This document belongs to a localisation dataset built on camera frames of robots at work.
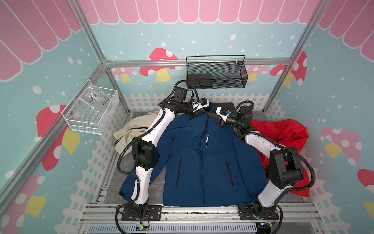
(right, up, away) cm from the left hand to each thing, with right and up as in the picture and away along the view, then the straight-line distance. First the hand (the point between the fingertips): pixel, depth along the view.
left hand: (202, 111), depth 85 cm
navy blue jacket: (+1, -31, +4) cm, 32 cm away
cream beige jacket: (-45, -11, +10) cm, 48 cm away
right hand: (+4, -1, -4) cm, 6 cm away
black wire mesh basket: (+10, +26, +9) cm, 30 cm away
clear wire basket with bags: (-56, 0, -13) cm, 58 cm away
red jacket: (+48, -14, -6) cm, 50 cm away
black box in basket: (-1, +19, +5) cm, 20 cm away
